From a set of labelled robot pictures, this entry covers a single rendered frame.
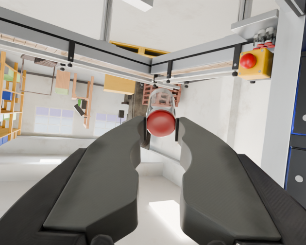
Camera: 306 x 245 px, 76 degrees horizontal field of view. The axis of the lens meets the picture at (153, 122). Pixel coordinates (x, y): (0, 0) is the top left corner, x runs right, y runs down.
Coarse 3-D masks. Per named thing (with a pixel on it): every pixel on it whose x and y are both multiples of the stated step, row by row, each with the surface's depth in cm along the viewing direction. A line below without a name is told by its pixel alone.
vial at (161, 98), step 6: (156, 90) 16; (162, 90) 16; (168, 90) 17; (150, 96) 16; (156, 96) 15; (162, 96) 15; (168, 96) 15; (150, 102) 15; (156, 102) 14; (162, 102) 14; (168, 102) 14; (150, 108) 14; (156, 108) 13; (162, 108) 13; (168, 108) 13; (174, 108) 14; (174, 114) 14
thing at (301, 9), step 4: (292, 0) 39; (296, 0) 40; (300, 0) 41; (304, 0) 43; (296, 4) 40; (300, 4) 41; (304, 4) 43; (300, 8) 42; (304, 8) 43; (300, 12) 43
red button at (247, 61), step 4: (244, 56) 53; (248, 56) 52; (252, 56) 52; (240, 60) 54; (244, 60) 53; (248, 60) 52; (252, 60) 52; (240, 64) 54; (244, 64) 53; (248, 64) 53; (252, 64) 52; (244, 68) 55; (248, 68) 54
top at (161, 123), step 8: (152, 112) 13; (160, 112) 13; (168, 112) 13; (152, 120) 13; (160, 120) 13; (168, 120) 13; (152, 128) 13; (160, 128) 13; (168, 128) 13; (160, 136) 14
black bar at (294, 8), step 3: (285, 0) 42; (288, 0) 42; (288, 3) 43; (291, 3) 42; (291, 6) 43; (294, 6) 43; (294, 9) 44; (297, 9) 44; (294, 12) 45; (297, 12) 45; (297, 15) 46; (300, 15) 46; (303, 15) 46
